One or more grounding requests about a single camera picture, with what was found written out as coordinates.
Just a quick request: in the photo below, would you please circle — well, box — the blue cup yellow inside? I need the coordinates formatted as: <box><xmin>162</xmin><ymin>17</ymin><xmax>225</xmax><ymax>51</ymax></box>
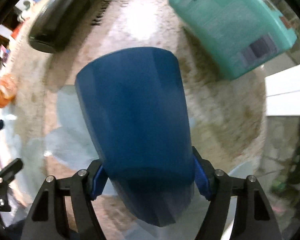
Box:
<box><xmin>75</xmin><ymin>47</ymin><xmax>194</xmax><ymax>227</ymax></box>

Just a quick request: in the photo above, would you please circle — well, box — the black thermos bottle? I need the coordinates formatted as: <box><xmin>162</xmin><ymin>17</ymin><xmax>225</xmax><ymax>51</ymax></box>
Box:
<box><xmin>28</xmin><ymin>0</ymin><xmax>96</xmax><ymax>54</ymax></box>

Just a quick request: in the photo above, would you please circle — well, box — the orange snack packet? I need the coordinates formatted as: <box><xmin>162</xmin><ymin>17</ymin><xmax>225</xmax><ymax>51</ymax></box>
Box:
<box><xmin>0</xmin><ymin>74</ymin><xmax>18</xmax><ymax>108</ymax></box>

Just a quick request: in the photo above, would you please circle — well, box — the teal rectangular container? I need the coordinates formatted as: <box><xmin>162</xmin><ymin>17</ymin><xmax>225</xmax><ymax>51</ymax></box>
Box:
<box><xmin>168</xmin><ymin>0</ymin><xmax>297</xmax><ymax>80</ymax></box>

